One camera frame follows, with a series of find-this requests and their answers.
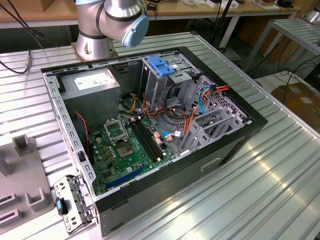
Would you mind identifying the blue disk data wire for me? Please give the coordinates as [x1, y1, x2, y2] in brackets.
[161, 84, 217, 142]

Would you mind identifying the orange red yellow power wire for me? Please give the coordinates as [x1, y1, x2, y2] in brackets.
[182, 83, 230, 137]

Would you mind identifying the metal disk bay cage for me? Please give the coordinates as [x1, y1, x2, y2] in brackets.
[178, 74, 253, 156]

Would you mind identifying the black RAM slot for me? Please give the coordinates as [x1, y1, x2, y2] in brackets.
[129, 120, 158, 163]
[139, 117, 168, 158]
[136, 118, 165, 159]
[132, 119, 162, 161]

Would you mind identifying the metal optical drive cage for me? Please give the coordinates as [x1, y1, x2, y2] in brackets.
[138, 51, 201, 113]

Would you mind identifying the CPU socket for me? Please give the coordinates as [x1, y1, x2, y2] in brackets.
[115, 141, 136, 159]

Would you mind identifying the green motherboard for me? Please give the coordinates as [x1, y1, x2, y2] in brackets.
[88, 115, 176, 197]

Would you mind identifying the black open PC case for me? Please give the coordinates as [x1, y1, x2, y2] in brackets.
[39, 46, 269, 238]

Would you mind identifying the blue expansion slot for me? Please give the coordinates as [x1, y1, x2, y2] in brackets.
[104, 163, 147, 190]

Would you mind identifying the grey power supply unit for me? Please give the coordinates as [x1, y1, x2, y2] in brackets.
[59, 67, 121, 131]

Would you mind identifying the long wooden desk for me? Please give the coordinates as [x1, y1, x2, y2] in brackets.
[0, 0, 302, 51]

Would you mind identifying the metal expansion card latch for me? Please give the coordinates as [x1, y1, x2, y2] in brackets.
[53, 174, 99, 236]

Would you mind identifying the flat brown cardboard sheet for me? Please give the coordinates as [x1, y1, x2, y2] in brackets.
[271, 83, 320, 132]

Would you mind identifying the grey parts rack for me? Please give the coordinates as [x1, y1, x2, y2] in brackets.
[0, 133, 55, 226]

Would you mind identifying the brown cardboard box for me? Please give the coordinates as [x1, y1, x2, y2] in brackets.
[24, 0, 56, 13]

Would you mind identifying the metal slat side table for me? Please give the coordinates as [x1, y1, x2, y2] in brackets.
[243, 17, 320, 73]

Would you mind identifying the orange red wire bundle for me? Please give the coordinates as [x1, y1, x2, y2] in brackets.
[141, 92, 167, 121]

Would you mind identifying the black sleeved cable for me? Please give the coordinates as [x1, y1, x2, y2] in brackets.
[163, 82, 187, 122]

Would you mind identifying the yellow black wire bundle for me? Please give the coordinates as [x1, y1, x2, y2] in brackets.
[119, 96, 141, 115]

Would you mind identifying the metal socket cover frame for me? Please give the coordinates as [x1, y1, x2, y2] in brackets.
[103, 118, 130, 145]

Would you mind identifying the blue plastic drive bracket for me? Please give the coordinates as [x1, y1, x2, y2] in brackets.
[147, 56, 177, 78]

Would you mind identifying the red black fan wire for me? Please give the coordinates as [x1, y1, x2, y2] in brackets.
[74, 111, 91, 153]

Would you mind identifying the square brown base plate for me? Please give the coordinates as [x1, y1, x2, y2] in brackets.
[70, 41, 118, 63]

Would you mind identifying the black cable silver plug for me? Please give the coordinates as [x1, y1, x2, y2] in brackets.
[0, 48, 32, 75]

